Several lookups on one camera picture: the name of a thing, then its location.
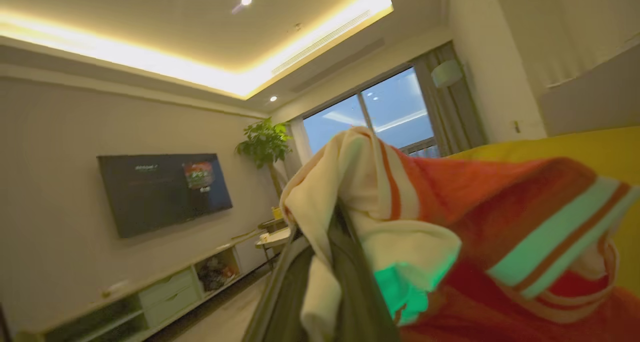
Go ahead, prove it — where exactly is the large window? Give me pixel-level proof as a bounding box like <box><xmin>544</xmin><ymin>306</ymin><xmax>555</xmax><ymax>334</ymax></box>
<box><xmin>302</xmin><ymin>66</ymin><xmax>442</xmax><ymax>158</ymax></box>

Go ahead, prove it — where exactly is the small round side table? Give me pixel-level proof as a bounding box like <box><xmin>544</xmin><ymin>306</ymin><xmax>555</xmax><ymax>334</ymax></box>
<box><xmin>255</xmin><ymin>217</ymin><xmax>294</xmax><ymax>270</ymax></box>

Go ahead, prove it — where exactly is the long low TV cabinet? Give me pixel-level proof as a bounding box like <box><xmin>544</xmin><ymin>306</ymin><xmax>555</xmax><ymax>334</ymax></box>
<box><xmin>14</xmin><ymin>230</ymin><xmax>282</xmax><ymax>342</ymax></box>

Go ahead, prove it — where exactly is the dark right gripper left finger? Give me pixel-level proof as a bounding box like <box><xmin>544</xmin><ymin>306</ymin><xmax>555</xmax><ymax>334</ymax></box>
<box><xmin>242</xmin><ymin>227</ymin><xmax>321</xmax><ymax>342</ymax></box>

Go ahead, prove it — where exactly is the green potted plant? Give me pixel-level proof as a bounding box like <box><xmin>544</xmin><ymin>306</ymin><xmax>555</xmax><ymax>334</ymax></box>
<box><xmin>236</xmin><ymin>117</ymin><xmax>294</xmax><ymax>199</ymax></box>

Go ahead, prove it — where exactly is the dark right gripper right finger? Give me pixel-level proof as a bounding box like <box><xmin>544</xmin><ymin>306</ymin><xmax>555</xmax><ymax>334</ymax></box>
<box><xmin>327</xmin><ymin>202</ymin><xmax>401</xmax><ymax>342</ymax></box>

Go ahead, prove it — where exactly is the wall-mounted flat television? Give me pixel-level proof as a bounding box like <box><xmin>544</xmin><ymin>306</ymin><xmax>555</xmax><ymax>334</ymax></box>
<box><xmin>96</xmin><ymin>153</ymin><xmax>234</xmax><ymax>239</ymax></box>

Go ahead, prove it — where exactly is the red jersey with white sleeves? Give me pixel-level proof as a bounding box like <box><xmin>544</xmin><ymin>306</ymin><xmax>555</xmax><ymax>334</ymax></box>
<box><xmin>279</xmin><ymin>126</ymin><xmax>640</xmax><ymax>342</ymax></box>

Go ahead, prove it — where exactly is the pale round lamp shade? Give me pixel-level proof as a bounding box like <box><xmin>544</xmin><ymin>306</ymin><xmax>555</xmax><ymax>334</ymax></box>
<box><xmin>431</xmin><ymin>59</ymin><xmax>464</xmax><ymax>89</ymax></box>

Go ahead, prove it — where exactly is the grey curtain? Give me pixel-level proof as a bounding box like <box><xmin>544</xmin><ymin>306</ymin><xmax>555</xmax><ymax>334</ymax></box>
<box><xmin>411</xmin><ymin>41</ymin><xmax>488</xmax><ymax>158</ymax></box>

